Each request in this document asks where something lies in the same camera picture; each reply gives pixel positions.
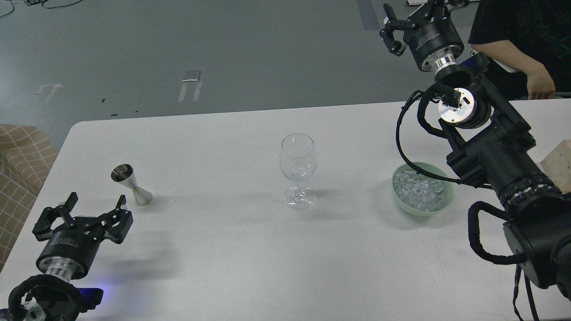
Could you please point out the person in dark shirt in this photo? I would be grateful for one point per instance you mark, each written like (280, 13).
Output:
(529, 45)

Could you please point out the steel cocktail jigger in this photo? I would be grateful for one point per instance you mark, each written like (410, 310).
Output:
(124, 175)

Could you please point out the clear ice cubes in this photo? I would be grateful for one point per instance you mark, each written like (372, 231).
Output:
(419, 194)

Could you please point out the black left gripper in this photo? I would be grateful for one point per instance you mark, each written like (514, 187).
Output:
(78, 239)

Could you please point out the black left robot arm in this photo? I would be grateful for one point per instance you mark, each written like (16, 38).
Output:
(51, 296)

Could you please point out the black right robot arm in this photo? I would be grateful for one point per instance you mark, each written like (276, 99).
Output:
(489, 142)

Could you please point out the green bowl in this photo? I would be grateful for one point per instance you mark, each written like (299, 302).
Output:
(401, 203)

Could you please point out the beige checkered cushion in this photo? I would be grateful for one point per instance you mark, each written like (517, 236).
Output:
(26, 158)

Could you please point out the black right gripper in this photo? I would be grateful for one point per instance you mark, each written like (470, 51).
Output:
(434, 41)

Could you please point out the clear wine glass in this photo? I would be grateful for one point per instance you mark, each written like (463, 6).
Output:
(298, 163)

